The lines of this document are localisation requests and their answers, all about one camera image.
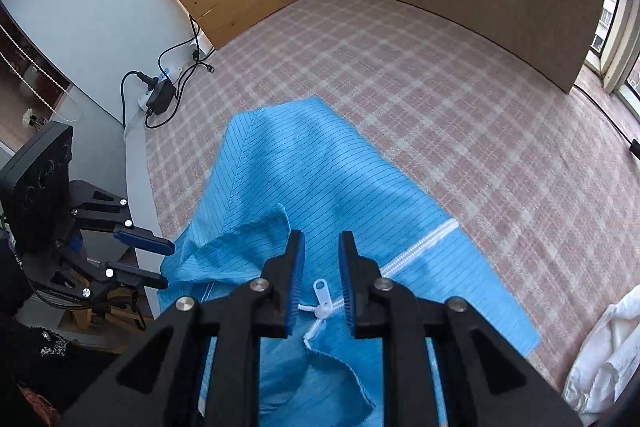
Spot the black plug cable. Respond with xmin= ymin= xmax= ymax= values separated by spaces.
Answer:
xmin=120 ymin=71 xmax=161 ymax=128

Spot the white garment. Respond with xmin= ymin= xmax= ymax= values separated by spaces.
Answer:
xmin=562 ymin=285 xmax=640 ymax=427

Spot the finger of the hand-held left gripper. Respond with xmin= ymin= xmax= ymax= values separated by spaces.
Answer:
xmin=69 ymin=179 xmax=176 ymax=257
xmin=47 ymin=251 xmax=169 ymax=309

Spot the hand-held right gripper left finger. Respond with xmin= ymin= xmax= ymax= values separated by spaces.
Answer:
xmin=62 ymin=229 xmax=306 ymax=427

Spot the person's left forearm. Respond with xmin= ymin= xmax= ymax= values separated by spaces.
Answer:
xmin=0 ymin=247 xmax=128 ymax=427

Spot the pink plaid blanket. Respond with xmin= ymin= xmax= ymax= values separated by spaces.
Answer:
xmin=145 ymin=0 xmax=640 ymax=390

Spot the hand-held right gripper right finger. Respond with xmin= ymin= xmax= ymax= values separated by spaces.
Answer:
xmin=338 ymin=231 xmax=583 ymax=427

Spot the white power strip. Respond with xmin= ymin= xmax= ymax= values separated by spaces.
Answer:
xmin=137 ymin=64 xmax=183 ymax=114

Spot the blue striped jacket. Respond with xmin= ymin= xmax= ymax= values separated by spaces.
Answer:
xmin=157 ymin=97 xmax=542 ymax=427

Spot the black power adapter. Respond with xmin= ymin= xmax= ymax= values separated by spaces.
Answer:
xmin=146 ymin=79 xmax=177 ymax=115

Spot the black ring light cable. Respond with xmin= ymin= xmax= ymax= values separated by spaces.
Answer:
xmin=572 ymin=82 xmax=640 ymax=158

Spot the white charger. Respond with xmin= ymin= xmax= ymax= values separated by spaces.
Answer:
xmin=187 ymin=38 xmax=217 ymax=58

